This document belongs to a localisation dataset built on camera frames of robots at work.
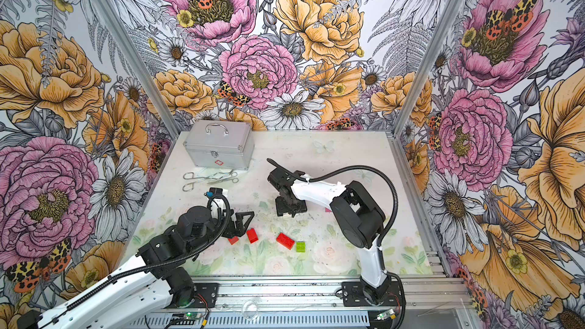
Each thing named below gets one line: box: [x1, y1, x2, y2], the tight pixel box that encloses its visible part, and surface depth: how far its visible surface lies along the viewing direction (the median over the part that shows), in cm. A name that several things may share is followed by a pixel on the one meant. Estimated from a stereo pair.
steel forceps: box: [182, 172, 240, 192], surface depth 106 cm
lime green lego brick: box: [296, 242, 306, 253], surface depth 85 cm
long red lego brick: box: [275, 232, 296, 250], surface depth 87 cm
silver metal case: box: [182, 119, 256, 171], surface depth 101 cm
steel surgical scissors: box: [182, 169, 238, 180], surface depth 107 cm
